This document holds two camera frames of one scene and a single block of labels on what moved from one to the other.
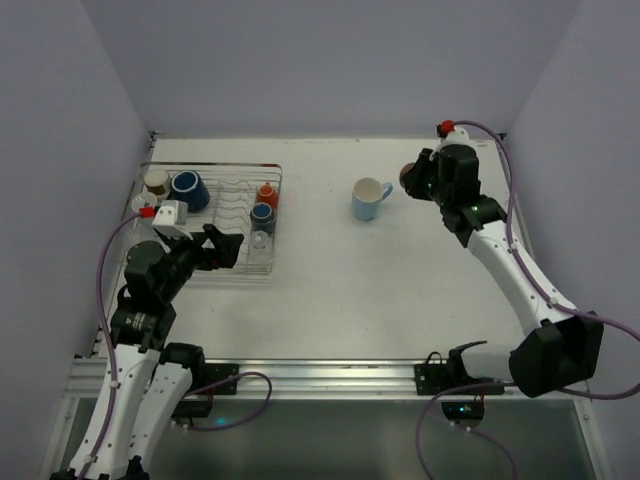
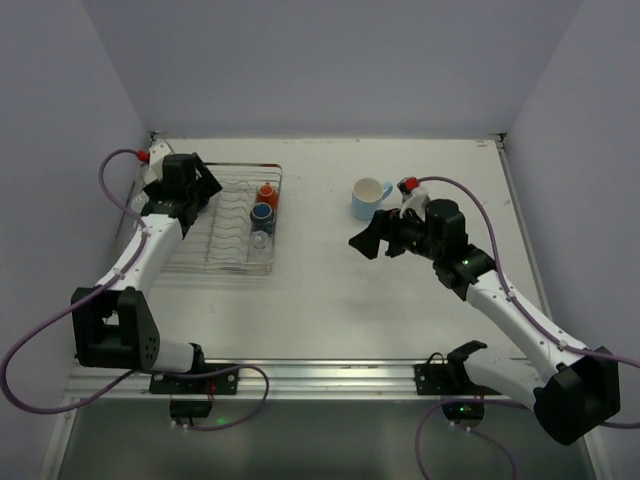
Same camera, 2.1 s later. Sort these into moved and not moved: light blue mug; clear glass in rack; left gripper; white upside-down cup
Moved: left gripper
Not moved: white upside-down cup; light blue mug; clear glass in rack
